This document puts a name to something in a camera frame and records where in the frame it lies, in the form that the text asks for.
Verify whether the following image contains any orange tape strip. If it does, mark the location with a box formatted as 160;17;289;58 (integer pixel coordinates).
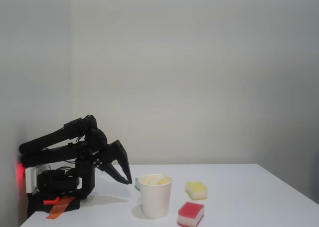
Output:
46;196;75;220

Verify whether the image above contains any red sponge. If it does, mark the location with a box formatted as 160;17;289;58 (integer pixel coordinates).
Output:
177;201;205;227

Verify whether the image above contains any black clamp with orange tip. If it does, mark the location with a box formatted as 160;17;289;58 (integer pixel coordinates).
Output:
43;197;61;206

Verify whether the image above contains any white paper cup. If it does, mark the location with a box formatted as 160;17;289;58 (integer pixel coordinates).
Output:
138;174;173;219

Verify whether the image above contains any yellow sponge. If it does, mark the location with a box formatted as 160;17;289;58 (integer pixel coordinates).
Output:
142;175;172;186
184;181;208;201

